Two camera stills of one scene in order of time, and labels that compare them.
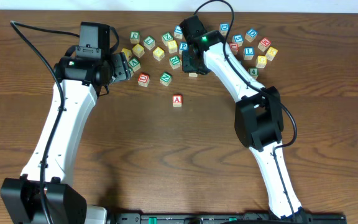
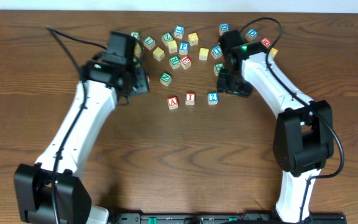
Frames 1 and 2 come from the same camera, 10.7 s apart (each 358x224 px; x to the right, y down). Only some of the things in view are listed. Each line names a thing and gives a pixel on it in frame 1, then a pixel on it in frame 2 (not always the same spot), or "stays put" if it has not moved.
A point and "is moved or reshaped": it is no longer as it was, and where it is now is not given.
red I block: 194,74 → 190,98
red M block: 264,44 stays put
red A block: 177,100 is moved or reshaped
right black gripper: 186,66 → 243,92
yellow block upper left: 138,51 stays put
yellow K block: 271,53 stays put
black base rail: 223,218 stays put
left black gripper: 122,68 → 142,85
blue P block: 183,46 stays put
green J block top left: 135,37 stays put
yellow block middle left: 158,53 stays put
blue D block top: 224,27 stays put
